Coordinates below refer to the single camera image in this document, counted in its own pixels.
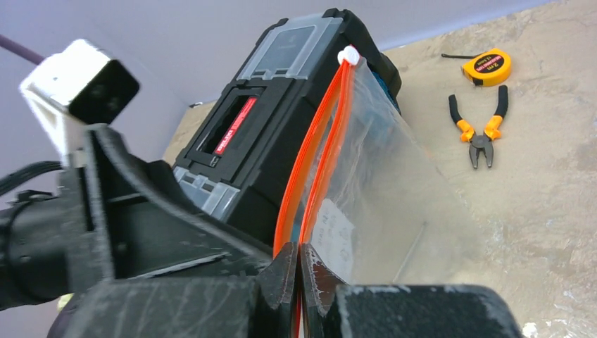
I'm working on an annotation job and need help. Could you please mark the clear zip top bag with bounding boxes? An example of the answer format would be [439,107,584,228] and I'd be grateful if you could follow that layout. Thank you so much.
[272,45,486,338]

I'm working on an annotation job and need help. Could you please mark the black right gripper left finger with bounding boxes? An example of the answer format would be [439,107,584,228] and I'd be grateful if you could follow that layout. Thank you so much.
[63,243,299,337]

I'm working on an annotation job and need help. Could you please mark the yellow tape measure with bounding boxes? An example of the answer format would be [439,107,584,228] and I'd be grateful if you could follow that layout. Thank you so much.
[441,48,513,87]

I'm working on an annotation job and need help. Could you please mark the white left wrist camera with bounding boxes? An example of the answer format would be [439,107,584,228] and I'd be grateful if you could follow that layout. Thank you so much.
[19,39,140,166]

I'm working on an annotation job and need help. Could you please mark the orange handled pliers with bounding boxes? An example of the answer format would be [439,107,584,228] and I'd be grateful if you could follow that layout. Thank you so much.
[448,85,509,170]

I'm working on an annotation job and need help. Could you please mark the black plastic toolbox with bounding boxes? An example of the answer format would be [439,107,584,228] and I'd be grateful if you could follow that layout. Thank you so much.
[173,8,402,246]

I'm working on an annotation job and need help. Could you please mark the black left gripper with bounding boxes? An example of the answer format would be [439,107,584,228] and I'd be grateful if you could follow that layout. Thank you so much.
[1,125,272,310]

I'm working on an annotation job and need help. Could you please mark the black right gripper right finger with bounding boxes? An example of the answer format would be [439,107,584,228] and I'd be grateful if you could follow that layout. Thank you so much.
[300,244,522,337]

